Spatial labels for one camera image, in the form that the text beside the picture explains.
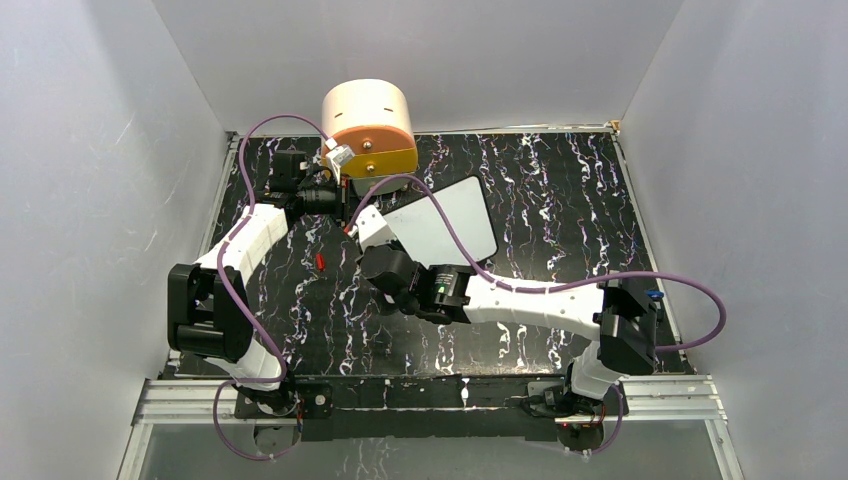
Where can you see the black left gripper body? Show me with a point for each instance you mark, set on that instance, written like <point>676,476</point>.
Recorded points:
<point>344,201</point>

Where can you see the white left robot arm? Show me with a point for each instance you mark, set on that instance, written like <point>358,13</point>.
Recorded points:
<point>208,312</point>

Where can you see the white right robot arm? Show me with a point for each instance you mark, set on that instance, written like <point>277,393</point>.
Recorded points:
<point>617,317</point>

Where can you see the black framed whiteboard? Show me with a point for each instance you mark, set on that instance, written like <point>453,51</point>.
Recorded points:
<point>467,229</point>

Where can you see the blue whiteboard eraser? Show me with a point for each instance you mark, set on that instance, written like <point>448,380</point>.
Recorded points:
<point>655,295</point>

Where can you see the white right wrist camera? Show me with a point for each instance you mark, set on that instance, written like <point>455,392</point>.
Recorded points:
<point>370,229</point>

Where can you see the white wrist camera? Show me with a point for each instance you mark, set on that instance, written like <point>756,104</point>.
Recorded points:
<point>370,229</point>
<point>337,156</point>

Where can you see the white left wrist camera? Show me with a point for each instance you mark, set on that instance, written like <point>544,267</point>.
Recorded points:
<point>337,156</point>

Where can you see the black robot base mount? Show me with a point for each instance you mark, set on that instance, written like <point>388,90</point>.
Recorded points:
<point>531,407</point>

